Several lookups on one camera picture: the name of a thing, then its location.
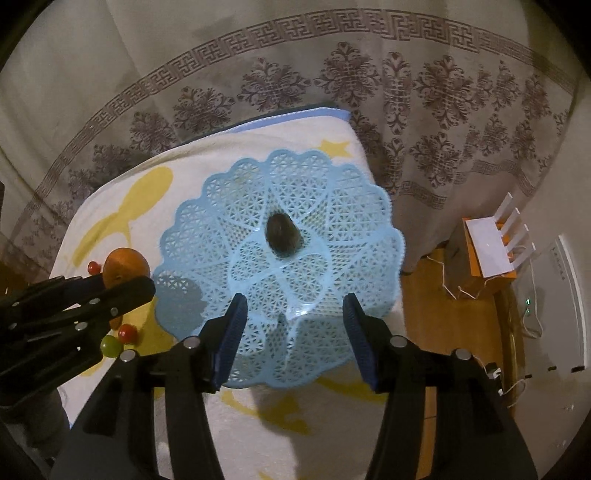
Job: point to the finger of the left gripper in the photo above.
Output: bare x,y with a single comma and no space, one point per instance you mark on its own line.
59,302

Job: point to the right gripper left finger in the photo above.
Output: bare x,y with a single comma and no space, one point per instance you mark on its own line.
113,436

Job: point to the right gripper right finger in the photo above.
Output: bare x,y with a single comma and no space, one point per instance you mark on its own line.
475,437

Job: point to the small red cherry tomato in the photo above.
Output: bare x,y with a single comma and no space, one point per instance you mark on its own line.
93,268

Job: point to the orange tomato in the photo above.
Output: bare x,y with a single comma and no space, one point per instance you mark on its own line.
123,265

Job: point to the green cherry tomato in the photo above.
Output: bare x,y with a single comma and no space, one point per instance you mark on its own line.
110,346

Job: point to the white appliance panel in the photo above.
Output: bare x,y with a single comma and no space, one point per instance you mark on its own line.
556,354

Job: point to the white yellow patterned towel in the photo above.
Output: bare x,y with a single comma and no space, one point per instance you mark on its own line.
325,429

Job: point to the orange box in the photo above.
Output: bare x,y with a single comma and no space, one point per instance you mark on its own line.
490,261

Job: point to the white wifi router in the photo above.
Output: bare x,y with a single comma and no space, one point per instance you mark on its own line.
516,230

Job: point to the dark avocado in basket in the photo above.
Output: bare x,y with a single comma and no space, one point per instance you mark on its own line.
282,235

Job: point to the blue plastic lattice basket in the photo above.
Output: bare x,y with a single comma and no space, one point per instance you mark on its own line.
216,248

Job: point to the beige patterned bed sheet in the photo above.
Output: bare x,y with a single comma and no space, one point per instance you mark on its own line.
456,103

